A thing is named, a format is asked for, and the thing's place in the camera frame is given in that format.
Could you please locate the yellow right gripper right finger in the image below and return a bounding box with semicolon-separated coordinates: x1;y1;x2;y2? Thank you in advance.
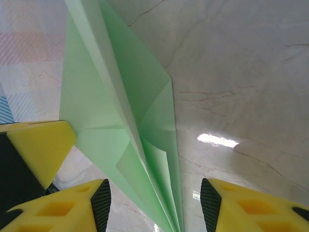
200;178;309;232

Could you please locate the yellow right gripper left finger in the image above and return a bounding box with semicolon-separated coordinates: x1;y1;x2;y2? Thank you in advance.
0;178;112;232

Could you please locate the light green paper sheet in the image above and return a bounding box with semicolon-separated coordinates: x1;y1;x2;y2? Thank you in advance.
59;0;184;232

